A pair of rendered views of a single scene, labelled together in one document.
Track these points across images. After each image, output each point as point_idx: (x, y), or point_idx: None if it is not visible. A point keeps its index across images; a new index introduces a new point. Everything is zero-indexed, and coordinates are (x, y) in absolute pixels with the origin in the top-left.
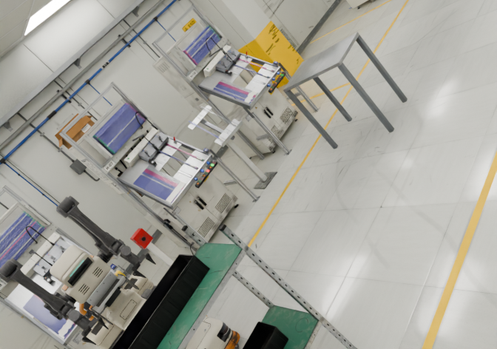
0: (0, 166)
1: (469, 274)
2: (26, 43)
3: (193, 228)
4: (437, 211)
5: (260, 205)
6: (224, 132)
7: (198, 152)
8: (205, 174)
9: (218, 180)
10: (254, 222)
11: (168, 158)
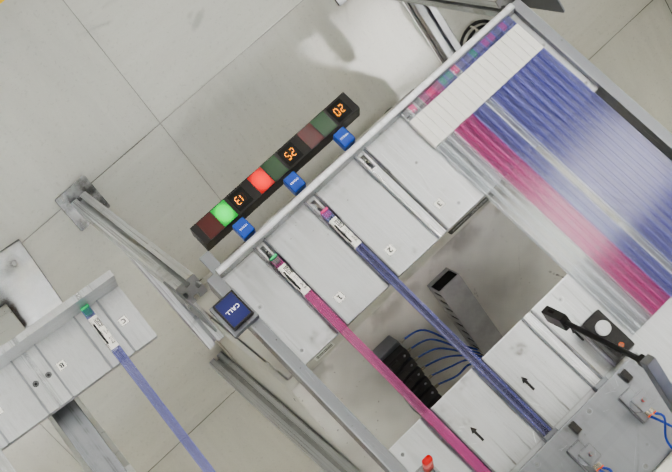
0: None
1: None
2: None
3: None
4: None
5: (69, 105)
6: (68, 383)
7: (288, 333)
8: (279, 155)
9: (241, 344)
10: (123, 0)
11: (491, 351)
